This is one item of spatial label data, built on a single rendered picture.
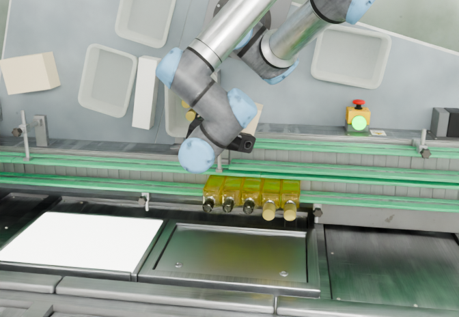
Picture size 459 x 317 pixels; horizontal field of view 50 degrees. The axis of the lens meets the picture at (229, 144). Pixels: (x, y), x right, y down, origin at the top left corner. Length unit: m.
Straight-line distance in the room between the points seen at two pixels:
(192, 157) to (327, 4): 0.44
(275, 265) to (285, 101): 0.58
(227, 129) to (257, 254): 0.52
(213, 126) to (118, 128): 0.85
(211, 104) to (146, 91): 0.72
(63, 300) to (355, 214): 0.93
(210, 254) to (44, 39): 0.96
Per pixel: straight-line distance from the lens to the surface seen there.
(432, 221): 1.74
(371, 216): 1.69
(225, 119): 1.01
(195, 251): 1.45
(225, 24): 1.03
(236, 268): 1.36
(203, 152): 1.01
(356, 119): 1.61
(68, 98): 1.87
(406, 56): 1.70
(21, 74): 1.85
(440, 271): 1.55
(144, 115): 1.72
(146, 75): 1.69
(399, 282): 1.46
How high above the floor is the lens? 2.40
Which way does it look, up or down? 72 degrees down
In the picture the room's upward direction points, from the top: 155 degrees counter-clockwise
